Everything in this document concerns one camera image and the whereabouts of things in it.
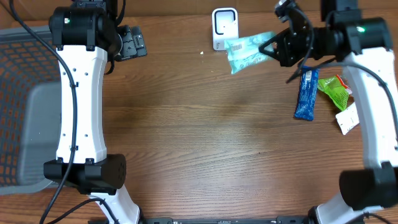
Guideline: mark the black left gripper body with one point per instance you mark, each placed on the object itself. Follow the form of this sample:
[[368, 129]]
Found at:
[[132, 46]]

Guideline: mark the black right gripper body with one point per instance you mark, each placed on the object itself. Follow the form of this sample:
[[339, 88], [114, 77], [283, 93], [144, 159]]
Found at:
[[293, 45]]

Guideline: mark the green Haribo gummy bag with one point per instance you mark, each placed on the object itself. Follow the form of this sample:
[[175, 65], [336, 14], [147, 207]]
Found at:
[[336, 89]]

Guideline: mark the teal snack packet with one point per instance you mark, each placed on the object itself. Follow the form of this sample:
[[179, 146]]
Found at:
[[244, 52]]

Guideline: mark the blue Oreo cookie pack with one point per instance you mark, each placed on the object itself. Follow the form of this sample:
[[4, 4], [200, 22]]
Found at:
[[307, 94]]

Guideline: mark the white tube with gold cap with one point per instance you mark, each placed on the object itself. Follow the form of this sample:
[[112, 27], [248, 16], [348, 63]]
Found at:
[[348, 119]]

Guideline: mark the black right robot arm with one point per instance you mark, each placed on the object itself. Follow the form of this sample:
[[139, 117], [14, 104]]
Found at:
[[363, 48]]

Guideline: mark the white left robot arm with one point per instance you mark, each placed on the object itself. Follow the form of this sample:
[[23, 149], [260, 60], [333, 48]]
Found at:
[[89, 39]]

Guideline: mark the white barcode scanner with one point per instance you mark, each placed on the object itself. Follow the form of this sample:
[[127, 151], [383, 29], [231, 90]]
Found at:
[[224, 26]]

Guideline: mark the grey plastic mesh basket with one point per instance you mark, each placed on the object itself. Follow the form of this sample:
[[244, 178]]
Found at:
[[30, 112]]

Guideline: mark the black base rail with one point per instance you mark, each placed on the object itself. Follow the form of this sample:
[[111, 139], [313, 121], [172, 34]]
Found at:
[[277, 220]]

